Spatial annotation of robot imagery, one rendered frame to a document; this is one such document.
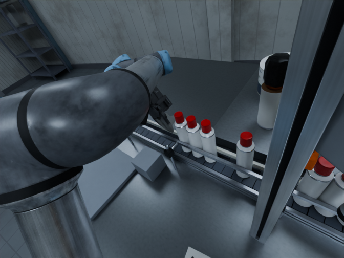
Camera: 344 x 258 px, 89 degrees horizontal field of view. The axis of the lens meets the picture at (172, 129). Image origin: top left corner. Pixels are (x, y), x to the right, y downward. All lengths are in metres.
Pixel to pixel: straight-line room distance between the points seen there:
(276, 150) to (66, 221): 0.31
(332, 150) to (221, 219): 0.50
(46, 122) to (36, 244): 0.18
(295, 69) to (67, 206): 0.32
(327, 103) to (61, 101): 0.26
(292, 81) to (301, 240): 0.57
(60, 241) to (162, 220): 0.45
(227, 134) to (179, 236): 0.44
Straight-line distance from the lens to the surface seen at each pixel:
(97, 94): 0.22
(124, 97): 0.24
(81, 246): 0.35
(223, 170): 0.71
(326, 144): 0.25
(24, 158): 0.26
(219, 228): 0.68
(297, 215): 0.68
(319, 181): 0.55
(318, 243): 0.72
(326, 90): 0.20
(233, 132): 0.82
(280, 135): 0.25
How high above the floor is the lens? 1.49
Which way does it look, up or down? 43 degrees down
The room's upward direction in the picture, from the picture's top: 20 degrees counter-clockwise
